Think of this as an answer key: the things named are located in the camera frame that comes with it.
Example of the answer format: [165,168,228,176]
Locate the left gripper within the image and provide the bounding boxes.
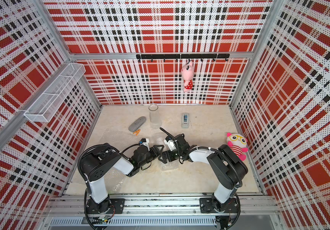
[138,145,164,168]

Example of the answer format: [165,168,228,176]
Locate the bubble wrap sheet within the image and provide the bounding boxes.
[158,143,180,171]
[100,128,141,194]

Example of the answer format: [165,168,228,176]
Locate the grey tape dispenser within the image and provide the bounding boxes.
[181,113,189,128]

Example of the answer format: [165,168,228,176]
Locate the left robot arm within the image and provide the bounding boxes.
[77,141,164,214]

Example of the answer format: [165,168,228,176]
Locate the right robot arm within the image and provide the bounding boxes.
[159,133,248,213]

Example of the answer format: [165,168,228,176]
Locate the clear glass vase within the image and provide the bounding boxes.
[149,104,162,129]

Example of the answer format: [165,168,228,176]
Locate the orange scissors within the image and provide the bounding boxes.
[133,129,141,136]

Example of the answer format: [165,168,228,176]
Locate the pink owl plush toy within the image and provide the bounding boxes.
[226,133,248,161]

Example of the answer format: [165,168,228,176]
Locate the pink hanging plush toy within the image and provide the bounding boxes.
[181,61,194,92]

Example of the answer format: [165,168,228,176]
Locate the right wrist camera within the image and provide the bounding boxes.
[164,136,176,151]

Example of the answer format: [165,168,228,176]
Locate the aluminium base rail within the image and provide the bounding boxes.
[39,193,283,230]

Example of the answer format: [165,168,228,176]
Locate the black hook rail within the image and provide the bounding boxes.
[136,53,230,61]

